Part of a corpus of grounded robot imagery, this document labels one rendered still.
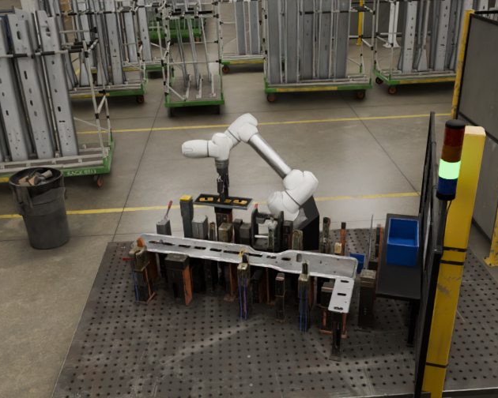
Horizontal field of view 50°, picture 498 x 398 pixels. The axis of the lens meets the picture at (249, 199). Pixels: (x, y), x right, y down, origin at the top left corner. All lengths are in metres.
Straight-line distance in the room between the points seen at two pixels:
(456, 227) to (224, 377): 1.35
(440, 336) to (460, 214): 0.62
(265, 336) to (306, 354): 0.26
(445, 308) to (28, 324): 3.24
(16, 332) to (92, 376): 1.73
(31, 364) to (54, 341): 0.25
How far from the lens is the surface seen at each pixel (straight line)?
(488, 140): 5.17
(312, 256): 3.15
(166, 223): 3.46
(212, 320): 3.17
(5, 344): 4.54
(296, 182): 3.66
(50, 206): 5.38
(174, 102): 9.05
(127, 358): 3.02
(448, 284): 2.45
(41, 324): 4.62
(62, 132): 6.95
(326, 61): 10.07
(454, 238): 2.34
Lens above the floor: 2.68
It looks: 26 degrees down
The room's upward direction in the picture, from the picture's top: 2 degrees counter-clockwise
